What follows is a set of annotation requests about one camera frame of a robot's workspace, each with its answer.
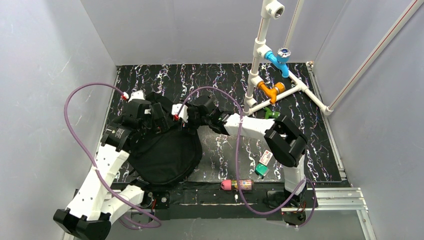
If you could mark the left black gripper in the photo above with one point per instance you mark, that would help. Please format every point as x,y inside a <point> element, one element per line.
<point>158,112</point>

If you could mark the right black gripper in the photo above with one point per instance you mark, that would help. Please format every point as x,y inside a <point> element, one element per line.
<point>191,112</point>

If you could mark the black student backpack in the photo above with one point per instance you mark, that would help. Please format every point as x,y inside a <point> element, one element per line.
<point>165,159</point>

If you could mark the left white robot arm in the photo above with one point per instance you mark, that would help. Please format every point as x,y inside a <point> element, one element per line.
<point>95,206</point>

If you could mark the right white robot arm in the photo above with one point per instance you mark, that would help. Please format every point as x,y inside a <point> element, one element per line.
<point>284,139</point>

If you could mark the pink pencil case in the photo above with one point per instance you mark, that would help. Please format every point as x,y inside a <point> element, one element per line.
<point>235,185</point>

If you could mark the green white pipe fitting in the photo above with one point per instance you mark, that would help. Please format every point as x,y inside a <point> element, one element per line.
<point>270,114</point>

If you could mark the teal eraser block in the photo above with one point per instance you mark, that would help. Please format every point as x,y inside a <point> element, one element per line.
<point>261,170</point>

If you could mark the orange plastic pipe fitting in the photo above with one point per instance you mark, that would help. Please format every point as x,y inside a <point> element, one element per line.
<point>273,92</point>

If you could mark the blue plastic faucet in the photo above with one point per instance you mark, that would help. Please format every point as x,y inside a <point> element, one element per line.
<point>279,60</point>

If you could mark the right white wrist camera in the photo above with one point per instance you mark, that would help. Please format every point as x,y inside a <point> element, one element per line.
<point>179,112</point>

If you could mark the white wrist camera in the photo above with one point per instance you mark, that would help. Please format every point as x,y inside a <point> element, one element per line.
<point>179,112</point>
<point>138,95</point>

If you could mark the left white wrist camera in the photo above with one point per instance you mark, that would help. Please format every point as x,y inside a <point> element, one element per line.
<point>138,95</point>

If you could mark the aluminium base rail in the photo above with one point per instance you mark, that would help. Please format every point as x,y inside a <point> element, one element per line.
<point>208,200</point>

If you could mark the white PVC pipe frame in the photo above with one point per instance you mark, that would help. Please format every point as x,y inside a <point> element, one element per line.
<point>258,95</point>

